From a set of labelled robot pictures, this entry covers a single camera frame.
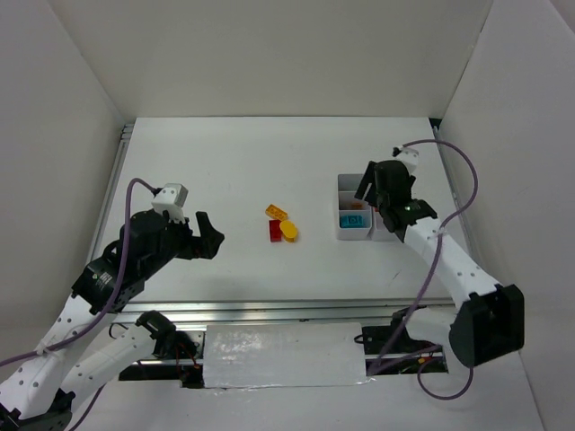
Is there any teal stepped lego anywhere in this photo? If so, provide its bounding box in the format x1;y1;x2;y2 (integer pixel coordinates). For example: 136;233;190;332
340;215;364;229

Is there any white divided container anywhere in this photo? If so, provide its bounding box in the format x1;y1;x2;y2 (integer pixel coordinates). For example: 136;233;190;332
335;173;373;241
371;207;399;242

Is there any red rectangular lego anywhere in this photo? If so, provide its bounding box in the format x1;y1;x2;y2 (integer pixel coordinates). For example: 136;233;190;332
269;219;282;242

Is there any orange lego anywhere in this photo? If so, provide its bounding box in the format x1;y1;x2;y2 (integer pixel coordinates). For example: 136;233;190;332
265;204;288;221

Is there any yellow oval lego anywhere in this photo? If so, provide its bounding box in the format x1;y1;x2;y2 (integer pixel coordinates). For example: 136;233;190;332
279;220;298;242

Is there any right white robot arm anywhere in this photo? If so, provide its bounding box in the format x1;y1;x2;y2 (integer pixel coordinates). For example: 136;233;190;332
356;160;525;368

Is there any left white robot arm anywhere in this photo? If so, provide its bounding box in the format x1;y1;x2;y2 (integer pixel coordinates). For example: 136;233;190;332
1;210;225;430

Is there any white foil sheet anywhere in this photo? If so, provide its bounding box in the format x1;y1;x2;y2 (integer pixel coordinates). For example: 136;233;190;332
203;322;368;389

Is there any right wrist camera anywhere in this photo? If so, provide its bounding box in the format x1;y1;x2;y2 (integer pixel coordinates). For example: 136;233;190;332
393;145;419;174

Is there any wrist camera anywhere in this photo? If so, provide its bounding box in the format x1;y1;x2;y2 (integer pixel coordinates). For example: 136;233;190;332
152;183;189;224
393;145;419;174

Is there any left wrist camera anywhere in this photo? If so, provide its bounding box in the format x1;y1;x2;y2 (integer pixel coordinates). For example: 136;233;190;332
152;183;189;224

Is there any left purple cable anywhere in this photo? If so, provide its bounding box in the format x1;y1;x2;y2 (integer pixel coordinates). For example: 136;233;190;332
0;178;165;431

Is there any purple cable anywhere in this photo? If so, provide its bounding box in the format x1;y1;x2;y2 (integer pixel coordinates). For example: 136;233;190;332
366;138;480;400
0;178;165;431

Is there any right aluminium rail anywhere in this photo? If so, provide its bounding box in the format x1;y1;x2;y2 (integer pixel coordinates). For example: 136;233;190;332
429;119;479;255

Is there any aluminium rail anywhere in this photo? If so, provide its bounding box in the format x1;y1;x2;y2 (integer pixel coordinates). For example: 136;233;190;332
111;299;455;322
109;123;135;193
429;119;479;255

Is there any aluminium front rail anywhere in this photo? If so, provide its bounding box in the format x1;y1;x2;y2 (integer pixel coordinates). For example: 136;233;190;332
111;299;455;322

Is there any left aluminium rail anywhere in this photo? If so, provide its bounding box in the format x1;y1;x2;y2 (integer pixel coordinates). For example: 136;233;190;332
109;123;135;193

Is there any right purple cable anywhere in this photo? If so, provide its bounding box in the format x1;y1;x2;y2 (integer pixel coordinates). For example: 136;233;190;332
366;138;480;400

